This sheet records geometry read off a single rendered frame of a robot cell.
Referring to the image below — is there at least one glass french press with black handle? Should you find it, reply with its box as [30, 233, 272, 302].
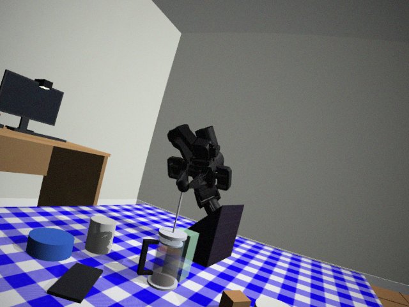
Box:
[137, 180, 189, 291]

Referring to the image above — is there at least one brown cube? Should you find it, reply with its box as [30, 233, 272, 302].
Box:
[219, 290, 252, 307]

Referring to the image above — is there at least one white cylinder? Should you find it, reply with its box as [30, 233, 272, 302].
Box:
[254, 297, 290, 307]
[85, 216, 117, 255]

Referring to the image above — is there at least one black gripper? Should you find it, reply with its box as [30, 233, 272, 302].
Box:
[167, 156, 232, 191]

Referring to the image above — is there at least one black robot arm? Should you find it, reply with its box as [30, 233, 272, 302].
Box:
[167, 124, 224, 215]

